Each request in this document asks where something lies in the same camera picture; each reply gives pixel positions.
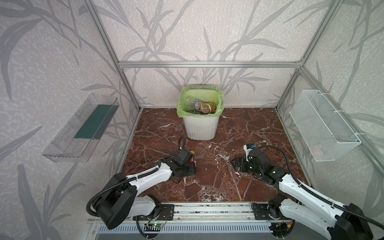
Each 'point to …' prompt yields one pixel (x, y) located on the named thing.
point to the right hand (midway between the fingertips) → (235, 157)
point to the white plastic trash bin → (201, 128)
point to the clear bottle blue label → (189, 103)
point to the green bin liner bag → (209, 94)
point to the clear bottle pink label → (192, 159)
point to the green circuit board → (157, 225)
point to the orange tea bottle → (205, 108)
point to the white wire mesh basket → (327, 134)
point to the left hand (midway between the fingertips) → (195, 166)
